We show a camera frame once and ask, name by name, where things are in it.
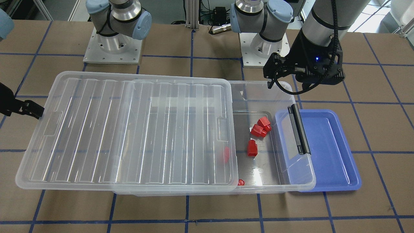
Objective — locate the clear plastic storage box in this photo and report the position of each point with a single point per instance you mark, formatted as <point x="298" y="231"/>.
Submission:
<point x="265" y="139"/>

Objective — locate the black box latch handle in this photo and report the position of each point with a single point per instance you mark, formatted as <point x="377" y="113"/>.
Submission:
<point x="302" y="143"/>

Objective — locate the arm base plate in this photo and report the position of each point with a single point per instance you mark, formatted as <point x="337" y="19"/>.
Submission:
<point x="256" y="51"/>
<point x="118" y="49"/>

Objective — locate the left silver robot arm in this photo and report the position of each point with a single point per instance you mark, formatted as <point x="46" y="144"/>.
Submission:
<point x="270" y="20"/>

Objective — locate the red block from tray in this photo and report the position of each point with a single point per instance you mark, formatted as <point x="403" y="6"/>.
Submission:
<point x="252" y="148"/>

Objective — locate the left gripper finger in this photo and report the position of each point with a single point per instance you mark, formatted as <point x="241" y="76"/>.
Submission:
<point x="270" y="83"/>

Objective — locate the red block in box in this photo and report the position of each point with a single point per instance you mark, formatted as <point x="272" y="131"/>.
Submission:
<point x="258" y="131"/>
<point x="241" y="182"/>
<point x="264" y="123"/>
<point x="226" y="154"/>

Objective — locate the blue plastic tray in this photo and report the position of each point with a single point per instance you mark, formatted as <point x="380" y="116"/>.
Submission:
<point x="329" y="166"/>

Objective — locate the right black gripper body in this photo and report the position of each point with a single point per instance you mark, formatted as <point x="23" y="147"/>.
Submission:
<point x="23" y="107"/>

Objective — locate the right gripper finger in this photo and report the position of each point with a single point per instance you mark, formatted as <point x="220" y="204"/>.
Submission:
<point x="33" y="109"/>

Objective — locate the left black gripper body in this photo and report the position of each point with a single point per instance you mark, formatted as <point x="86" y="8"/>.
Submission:
<point x="303" y="52"/>

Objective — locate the clear plastic box lid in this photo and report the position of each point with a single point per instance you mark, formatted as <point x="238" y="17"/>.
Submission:
<point x="67" y="149"/>

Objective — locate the aluminium frame post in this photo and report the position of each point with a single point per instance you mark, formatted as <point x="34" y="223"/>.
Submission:
<point x="192" y="9"/>

